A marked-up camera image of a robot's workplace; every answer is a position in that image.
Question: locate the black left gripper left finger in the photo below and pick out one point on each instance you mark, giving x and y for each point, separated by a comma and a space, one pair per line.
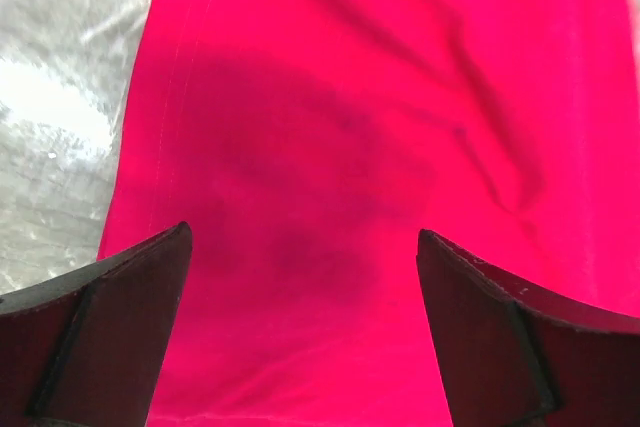
86, 348

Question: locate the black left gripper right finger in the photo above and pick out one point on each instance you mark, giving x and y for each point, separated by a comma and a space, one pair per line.
513, 353

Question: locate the pink t shirt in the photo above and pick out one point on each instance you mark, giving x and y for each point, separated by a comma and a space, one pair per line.
307, 142

